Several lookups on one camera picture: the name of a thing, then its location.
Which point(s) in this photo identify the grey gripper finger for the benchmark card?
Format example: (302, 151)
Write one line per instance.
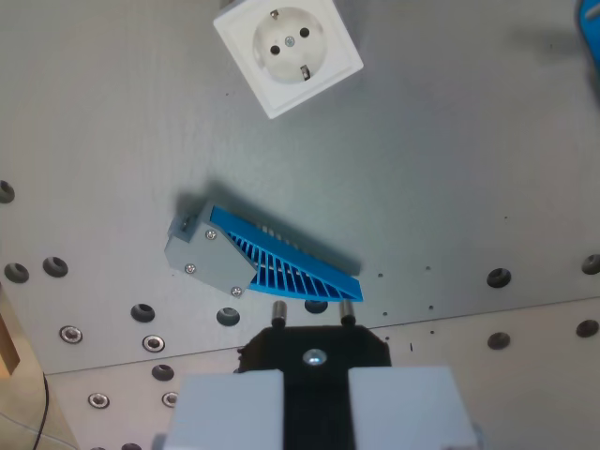
(229, 412)
(403, 408)

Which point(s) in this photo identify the black two-pin power plug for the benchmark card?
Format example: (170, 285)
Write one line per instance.
(317, 384)

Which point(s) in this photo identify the blue finned finger, grey base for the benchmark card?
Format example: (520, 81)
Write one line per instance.
(262, 262)

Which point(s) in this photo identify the blue plastic object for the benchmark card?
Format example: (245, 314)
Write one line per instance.
(591, 33)

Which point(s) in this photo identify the white wall socket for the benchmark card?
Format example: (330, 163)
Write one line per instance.
(287, 51)

